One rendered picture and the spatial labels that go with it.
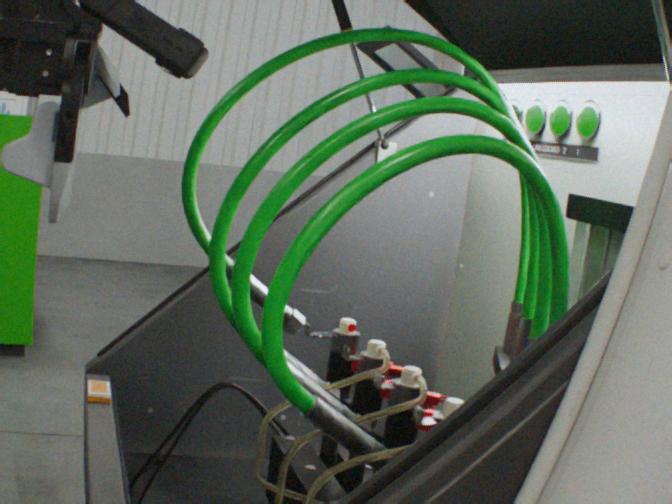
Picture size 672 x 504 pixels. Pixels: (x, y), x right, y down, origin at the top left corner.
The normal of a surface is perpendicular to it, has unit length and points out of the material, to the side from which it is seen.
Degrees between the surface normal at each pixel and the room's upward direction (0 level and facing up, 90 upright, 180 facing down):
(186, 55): 90
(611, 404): 76
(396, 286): 90
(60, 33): 90
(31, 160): 93
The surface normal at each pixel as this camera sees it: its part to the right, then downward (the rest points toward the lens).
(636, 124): -0.94, -0.09
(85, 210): 0.40, 0.18
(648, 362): -0.88, -0.32
